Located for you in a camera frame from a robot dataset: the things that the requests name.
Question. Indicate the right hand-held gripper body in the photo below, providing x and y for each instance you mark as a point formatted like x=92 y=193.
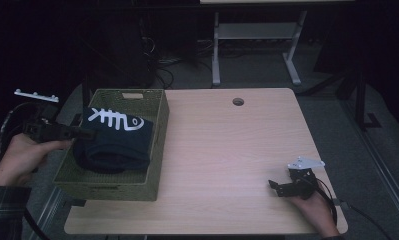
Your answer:
x=302 y=186

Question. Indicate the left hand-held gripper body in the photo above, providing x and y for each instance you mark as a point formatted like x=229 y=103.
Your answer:
x=47 y=131

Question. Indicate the dark blue garment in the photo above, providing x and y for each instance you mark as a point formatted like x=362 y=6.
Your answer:
x=120 y=146

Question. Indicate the green woven basket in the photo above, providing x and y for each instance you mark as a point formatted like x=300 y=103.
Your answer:
x=113 y=186

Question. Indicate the person's right hand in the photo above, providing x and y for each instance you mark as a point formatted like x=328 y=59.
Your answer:
x=318 y=213

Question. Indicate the person's left hand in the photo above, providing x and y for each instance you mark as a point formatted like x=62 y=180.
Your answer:
x=20 y=160

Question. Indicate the grey tape strip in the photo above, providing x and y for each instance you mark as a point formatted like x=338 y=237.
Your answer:
x=337 y=202

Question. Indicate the black stand leg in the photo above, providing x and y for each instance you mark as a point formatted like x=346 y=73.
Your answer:
x=85 y=91

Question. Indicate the black stand with foot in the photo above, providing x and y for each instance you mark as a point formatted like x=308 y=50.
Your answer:
x=360 y=96

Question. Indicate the metal floor rail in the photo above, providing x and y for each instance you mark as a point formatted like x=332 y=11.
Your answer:
x=48 y=210
x=380 y=160

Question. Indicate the white metal desk frame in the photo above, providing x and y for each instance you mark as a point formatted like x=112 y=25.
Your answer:
x=253 y=30

